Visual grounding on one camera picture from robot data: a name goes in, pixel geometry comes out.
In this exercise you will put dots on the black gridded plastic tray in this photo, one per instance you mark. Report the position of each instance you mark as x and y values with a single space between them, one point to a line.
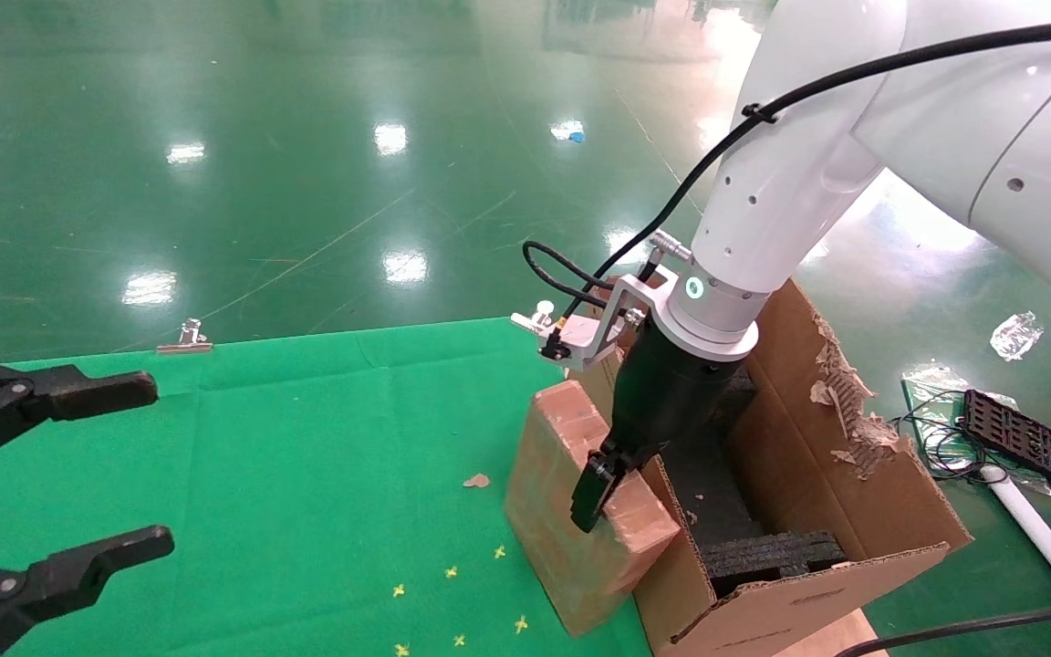
1023 441

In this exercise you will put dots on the crumpled clear plastic wrap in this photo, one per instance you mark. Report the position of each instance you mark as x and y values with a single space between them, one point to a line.
1015 335

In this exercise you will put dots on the silver camera mount bracket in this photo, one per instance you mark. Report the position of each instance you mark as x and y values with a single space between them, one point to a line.
603 328

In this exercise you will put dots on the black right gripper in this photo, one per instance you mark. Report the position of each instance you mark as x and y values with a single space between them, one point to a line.
671 401

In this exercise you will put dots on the white frame pole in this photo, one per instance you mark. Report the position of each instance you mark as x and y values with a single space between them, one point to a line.
1050 547

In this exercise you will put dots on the small cardboard scrap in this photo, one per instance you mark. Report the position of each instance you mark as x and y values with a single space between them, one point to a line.
477 481

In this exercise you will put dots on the clear plastic bag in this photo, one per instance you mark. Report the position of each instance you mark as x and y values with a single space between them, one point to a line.
931 388

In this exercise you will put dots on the long black foam insert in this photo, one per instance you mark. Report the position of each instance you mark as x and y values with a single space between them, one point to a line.
772 555

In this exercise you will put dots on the silver binder clip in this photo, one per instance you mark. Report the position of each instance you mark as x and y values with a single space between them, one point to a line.
186 339
535 318

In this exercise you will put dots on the small brown cardboard box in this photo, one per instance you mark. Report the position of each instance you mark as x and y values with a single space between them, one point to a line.
562 547

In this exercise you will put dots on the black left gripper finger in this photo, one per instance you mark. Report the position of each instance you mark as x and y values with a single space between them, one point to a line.
60 394
69 575

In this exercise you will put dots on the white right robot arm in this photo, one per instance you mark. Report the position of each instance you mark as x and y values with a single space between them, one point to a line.
854 137

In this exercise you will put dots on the green table cloth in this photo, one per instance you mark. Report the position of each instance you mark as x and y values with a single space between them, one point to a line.
261 474

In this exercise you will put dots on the large brown cardboard carton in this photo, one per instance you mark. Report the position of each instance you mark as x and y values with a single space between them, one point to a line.
808 602

